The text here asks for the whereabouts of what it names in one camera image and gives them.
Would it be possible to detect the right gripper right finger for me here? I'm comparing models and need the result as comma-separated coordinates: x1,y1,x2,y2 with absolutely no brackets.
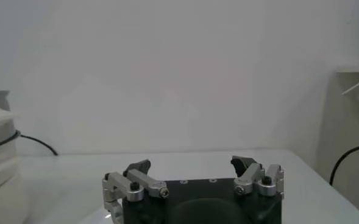
230,155,285,201

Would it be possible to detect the black cooker power cord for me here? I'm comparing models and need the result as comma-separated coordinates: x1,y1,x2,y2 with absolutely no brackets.
19,133,59,156

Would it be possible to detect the black adapter cable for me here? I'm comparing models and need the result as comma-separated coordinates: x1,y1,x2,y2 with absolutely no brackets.
329,141,359,186

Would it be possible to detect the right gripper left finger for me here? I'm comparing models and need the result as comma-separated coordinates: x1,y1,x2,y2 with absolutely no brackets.
102,159,170,224

